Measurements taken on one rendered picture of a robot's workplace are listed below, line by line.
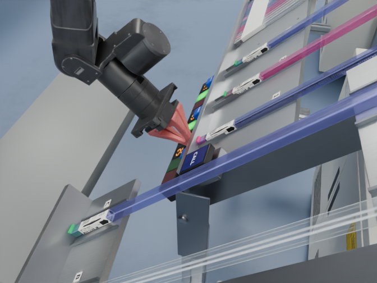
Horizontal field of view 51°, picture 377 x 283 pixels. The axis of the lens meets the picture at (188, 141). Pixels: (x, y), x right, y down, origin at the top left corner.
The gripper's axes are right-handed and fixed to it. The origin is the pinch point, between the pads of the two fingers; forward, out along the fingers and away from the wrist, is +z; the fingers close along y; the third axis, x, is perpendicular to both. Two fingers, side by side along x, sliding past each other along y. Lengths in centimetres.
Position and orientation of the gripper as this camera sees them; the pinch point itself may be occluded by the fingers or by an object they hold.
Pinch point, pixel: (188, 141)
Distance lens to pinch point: 69.9
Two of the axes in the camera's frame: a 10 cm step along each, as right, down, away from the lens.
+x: -6.9, 3.7, 6.3
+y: 2.7, -6.8, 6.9
